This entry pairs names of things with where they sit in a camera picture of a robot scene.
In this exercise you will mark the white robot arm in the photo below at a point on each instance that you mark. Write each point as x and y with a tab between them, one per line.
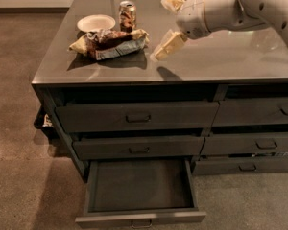
247	15

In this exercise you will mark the white paper bowl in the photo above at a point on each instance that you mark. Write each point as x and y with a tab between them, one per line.
95	23

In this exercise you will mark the black bin beside cabinet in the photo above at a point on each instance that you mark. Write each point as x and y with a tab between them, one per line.
42	122

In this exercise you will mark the top left drawer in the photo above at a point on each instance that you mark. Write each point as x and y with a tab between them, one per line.
135	116

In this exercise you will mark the middle left drawer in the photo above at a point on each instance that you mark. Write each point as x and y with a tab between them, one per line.
153	146

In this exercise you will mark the middle right drawer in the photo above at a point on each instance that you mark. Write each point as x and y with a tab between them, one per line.
226	144

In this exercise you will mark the open bottom left drawer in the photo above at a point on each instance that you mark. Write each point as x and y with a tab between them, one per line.
139	194

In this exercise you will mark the top right drawer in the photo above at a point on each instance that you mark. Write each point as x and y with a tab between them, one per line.
248	112

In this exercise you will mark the dark grey drawer cabinet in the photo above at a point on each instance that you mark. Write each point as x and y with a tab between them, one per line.
226	65

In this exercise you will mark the brown chip bag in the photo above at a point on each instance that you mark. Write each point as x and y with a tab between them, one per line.
105	44

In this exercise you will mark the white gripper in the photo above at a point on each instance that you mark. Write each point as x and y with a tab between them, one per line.
192	16

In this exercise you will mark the gold soda can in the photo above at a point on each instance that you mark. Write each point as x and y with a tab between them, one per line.
127	16

